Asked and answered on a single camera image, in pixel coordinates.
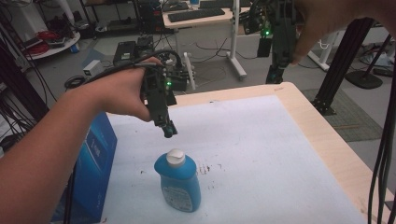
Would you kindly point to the small white box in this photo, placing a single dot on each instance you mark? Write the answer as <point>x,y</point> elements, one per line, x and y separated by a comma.
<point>92,67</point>

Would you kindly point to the white desk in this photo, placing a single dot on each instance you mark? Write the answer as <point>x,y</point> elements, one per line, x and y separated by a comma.
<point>202,31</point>

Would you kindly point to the blue bottle with white cap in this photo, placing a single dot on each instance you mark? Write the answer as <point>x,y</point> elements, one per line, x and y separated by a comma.
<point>179,183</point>

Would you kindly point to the dark floor mat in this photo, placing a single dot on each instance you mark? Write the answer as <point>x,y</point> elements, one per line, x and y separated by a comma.
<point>345,115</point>

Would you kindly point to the black computer case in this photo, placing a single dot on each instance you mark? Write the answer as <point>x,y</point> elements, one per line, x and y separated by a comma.
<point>124,52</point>

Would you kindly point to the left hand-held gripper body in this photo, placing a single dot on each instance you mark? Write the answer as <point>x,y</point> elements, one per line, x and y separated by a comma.
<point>156,90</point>

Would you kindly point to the white table mat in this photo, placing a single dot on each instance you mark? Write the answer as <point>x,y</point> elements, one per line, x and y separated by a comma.
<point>249,161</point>

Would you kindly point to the white power strip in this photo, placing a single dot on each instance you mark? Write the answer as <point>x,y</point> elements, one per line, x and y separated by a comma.
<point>190,71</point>

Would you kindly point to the person's left hand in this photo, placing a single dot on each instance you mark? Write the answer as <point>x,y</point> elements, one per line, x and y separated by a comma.
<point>121,90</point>

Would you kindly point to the white desk leg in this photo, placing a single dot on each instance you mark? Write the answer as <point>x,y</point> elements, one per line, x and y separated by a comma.
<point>323,53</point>

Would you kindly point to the blue cardboard box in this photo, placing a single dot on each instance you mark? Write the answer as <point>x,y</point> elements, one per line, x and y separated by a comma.
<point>93,168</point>

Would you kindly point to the black keyboard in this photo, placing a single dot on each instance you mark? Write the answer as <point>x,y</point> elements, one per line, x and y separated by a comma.
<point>196,14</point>

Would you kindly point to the round white table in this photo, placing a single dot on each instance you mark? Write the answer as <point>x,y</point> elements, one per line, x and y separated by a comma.
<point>59,46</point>

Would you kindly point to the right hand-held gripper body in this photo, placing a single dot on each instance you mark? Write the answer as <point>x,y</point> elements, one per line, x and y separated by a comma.
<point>281,34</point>

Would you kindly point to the black round stand base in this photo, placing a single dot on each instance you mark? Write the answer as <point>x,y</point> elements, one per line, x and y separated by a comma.
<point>364,80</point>

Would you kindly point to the person's right hand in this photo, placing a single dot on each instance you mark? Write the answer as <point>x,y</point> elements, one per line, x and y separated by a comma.
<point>327,21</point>

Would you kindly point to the black aluminium stand post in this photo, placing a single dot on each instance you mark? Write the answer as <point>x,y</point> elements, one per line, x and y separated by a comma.
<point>341,65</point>

